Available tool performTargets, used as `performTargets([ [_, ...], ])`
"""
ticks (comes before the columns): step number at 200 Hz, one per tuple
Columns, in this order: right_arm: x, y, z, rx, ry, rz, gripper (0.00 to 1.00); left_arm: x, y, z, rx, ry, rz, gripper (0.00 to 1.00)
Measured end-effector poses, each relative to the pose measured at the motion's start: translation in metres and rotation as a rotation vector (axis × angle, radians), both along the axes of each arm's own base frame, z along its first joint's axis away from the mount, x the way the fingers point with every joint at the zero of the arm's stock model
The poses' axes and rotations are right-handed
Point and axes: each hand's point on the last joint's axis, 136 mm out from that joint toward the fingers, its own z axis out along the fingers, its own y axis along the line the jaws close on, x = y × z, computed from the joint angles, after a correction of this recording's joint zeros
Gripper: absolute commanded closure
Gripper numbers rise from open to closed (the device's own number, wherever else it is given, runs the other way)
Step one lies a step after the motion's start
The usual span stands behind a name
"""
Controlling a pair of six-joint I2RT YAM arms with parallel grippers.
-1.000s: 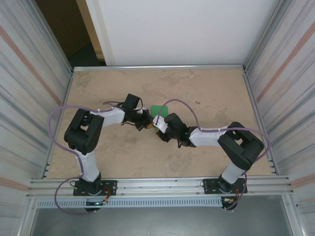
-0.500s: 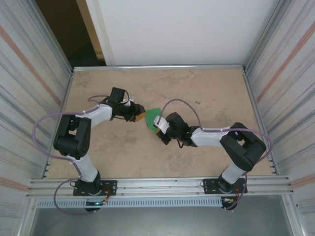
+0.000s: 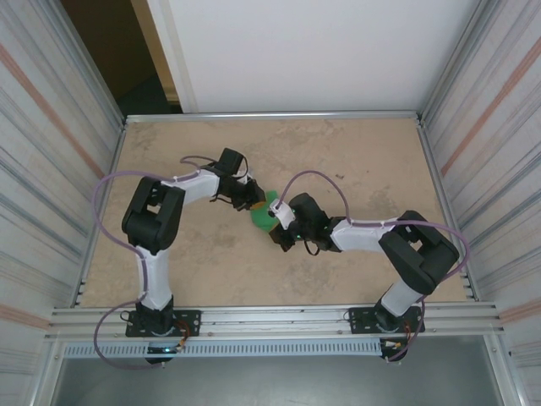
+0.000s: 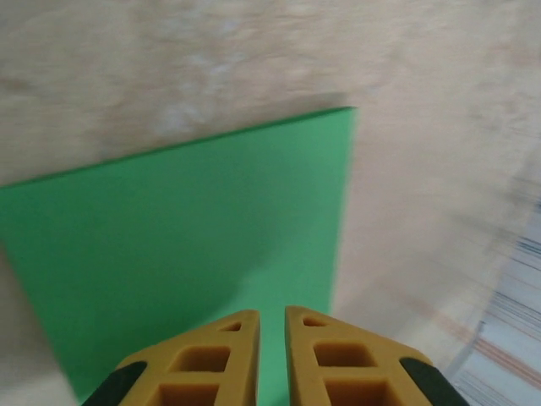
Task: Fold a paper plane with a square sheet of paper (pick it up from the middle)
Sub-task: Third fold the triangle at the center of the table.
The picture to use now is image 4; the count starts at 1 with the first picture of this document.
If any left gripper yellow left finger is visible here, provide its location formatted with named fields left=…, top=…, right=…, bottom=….
left=84, top=309, right=261, bottom=406

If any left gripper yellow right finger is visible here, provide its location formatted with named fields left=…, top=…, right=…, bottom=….
left=283, top=304, right=460, bottom=406

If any green paper sheet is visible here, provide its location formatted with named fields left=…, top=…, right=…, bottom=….
left=0, top=106, right=359, bottom=406

